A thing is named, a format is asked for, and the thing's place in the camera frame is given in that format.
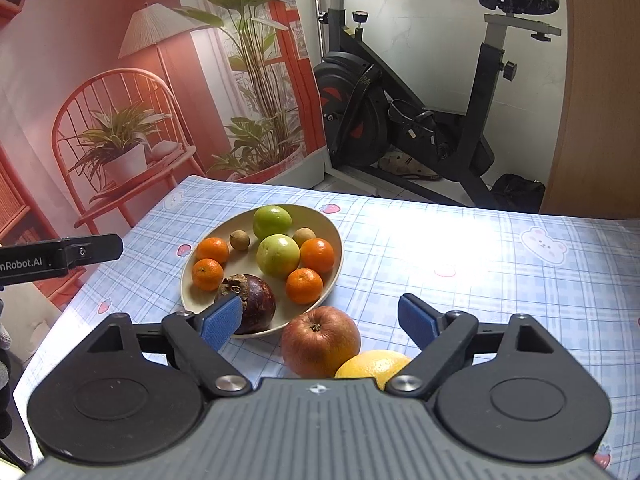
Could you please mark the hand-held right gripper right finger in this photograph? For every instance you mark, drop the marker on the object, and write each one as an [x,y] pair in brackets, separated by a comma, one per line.
[414,320]

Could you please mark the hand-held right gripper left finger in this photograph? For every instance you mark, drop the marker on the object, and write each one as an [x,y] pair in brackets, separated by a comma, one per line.
[220,322]

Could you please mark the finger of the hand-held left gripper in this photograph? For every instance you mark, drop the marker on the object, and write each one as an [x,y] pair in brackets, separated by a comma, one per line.
[92,250]

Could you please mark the dark purple mangosteen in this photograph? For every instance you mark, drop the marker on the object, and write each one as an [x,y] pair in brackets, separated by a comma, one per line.
[255,305]

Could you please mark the large orange tangerine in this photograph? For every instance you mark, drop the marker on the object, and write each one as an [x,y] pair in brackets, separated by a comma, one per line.
[207,275]

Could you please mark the small orange tangerine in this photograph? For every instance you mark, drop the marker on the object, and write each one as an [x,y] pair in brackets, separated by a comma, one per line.
[304,286]
[317,255]
[212,251]

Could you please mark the brown kiwi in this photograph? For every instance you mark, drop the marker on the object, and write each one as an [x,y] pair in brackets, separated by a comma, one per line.
[239,240]
[305,235]

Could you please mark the green apple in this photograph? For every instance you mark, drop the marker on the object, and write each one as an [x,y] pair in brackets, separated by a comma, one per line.
[278,255]
[271,221]

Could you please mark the red apple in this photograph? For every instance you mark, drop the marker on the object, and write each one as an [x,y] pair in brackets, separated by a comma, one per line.
[320,342]

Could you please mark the cream round plate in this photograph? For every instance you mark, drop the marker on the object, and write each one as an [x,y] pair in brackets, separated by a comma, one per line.
[332,240]

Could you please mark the person's left hand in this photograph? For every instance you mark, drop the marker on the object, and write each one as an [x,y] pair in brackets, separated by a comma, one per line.
[4,360]

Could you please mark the yellow citrus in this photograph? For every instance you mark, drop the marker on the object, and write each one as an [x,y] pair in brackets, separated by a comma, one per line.
[372,367]

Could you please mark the blue plaid tablecloth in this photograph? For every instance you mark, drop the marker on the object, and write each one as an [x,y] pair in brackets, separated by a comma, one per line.
[475,260]

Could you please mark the beige sandal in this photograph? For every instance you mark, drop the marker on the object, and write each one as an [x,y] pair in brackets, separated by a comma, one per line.
[410,167]

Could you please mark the black bag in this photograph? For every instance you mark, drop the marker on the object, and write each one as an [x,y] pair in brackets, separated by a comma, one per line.
[517,192]

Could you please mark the black exercise bike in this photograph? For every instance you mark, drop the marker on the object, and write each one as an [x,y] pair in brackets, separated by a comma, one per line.
[365,100]

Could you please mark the wooden door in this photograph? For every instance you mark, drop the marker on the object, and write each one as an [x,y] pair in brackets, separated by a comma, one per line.
[600,85]

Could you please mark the red room wall poster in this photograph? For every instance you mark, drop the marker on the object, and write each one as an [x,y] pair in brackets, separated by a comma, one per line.
[150,85]

